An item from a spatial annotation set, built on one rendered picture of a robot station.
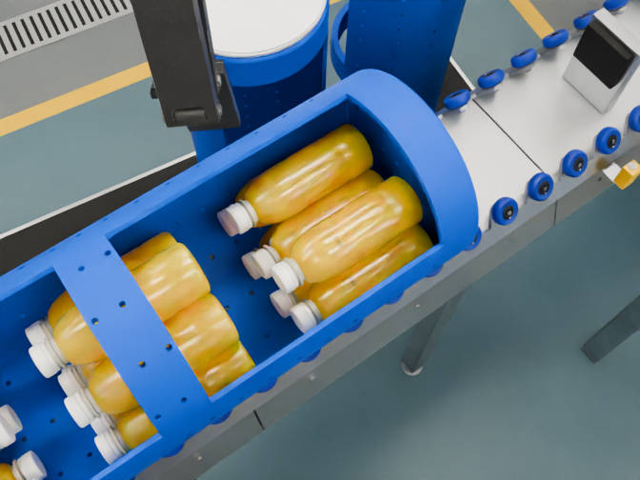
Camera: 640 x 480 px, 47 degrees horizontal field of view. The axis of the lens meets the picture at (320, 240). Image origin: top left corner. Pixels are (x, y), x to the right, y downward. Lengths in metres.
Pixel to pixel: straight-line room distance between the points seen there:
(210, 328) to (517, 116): 0.69
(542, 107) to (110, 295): 0.83
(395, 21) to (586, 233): 1.06
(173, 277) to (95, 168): 1.55
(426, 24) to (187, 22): 1.28
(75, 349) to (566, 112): 0.89
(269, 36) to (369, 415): 1.13
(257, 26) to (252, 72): 0.07
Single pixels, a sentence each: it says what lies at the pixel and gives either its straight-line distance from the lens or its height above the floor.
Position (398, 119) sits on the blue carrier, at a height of 1.23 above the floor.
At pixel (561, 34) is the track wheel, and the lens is 1.38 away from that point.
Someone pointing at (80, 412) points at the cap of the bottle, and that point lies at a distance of 0.89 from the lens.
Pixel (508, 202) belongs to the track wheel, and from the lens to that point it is 1.17.
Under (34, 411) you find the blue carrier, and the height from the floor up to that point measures 0.96.
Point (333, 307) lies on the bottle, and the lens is 0.95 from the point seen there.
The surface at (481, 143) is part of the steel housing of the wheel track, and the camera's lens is 1.28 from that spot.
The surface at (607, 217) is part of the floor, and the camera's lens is 2.39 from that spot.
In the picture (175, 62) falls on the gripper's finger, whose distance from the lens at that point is 0.33.
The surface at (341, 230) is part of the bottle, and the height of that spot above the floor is 1.15.
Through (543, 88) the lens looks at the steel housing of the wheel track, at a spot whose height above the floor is 0.93.
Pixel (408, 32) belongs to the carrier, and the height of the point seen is 0.79.
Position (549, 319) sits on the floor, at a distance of 2.20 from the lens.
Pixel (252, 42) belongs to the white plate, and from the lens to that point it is 1.23.
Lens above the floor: 1.97
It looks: 65 degrees down
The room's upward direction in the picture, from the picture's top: 3 degrees clockwise
